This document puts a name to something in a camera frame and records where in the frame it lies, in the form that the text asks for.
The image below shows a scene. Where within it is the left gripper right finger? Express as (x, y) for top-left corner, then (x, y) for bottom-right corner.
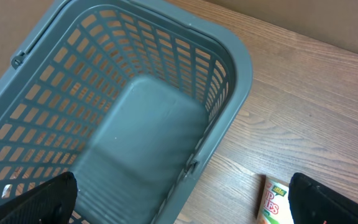
(288, 172), (358, 224)

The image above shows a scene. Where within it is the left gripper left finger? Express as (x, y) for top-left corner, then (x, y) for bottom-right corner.
(0, 172), (78, 224)

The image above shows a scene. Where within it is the instant noodle cup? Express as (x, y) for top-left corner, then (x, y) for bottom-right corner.
(256, 176), (294, 224)

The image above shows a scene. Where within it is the grey plastic shopping basket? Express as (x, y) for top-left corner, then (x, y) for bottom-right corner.
(0, 1), (252, 223)

